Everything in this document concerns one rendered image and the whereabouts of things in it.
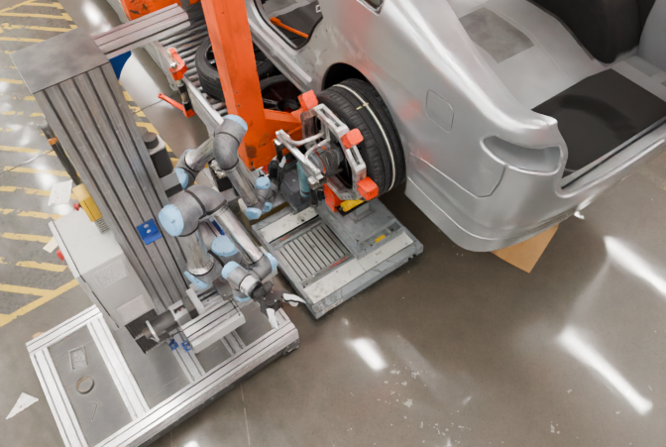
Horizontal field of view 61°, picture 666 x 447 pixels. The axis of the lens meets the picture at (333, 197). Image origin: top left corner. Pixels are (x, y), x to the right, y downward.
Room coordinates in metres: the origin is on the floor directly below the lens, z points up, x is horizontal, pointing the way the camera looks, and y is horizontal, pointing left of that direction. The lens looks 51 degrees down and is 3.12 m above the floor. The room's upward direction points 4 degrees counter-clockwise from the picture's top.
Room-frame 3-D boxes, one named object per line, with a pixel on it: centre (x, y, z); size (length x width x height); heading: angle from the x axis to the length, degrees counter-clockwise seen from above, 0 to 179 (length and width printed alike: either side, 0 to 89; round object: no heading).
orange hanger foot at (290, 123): (2.64, 0.18, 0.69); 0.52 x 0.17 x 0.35; 122
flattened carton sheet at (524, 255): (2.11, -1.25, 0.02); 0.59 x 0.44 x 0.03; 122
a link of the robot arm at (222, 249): (1.45, 0.50, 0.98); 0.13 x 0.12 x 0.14; 137
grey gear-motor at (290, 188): (2.43, 0.12, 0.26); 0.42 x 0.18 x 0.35; 122
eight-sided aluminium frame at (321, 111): (2.15, -0.01, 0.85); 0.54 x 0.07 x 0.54; 32
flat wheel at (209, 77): (3.60, 0.65, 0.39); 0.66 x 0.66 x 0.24
